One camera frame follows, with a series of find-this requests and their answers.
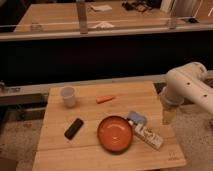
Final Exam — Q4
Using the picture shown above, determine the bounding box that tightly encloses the white patterned tube box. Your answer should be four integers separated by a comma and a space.
129, 120, 164, 150

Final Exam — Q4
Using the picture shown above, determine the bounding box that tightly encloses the white crumpled paper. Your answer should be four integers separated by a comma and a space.
92, 21, 115, 29

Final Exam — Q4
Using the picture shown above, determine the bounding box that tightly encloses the black rectangular remote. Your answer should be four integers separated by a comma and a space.
64, 118, 84, 140

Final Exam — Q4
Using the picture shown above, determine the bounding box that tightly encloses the metal rail post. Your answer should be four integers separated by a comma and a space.
76, 0, 88, 34

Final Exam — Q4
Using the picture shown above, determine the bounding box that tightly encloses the blue sponge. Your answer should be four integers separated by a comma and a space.
127, 111, 147, 124

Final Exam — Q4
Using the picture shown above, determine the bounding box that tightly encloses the orange bowl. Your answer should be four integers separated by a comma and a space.
97, 116, 133, 153

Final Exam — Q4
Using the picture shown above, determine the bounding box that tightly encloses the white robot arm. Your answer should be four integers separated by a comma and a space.
159, 62, 213, 125

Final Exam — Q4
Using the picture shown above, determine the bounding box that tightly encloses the orange carrot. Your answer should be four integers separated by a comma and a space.
96, 95, 116, 104

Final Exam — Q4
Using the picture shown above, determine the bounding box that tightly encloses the white paper sheet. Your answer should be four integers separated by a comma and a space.
90, 5, 112, 11

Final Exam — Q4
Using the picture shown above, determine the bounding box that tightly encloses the black cables pile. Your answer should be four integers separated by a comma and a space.
121, 0, 154, 13

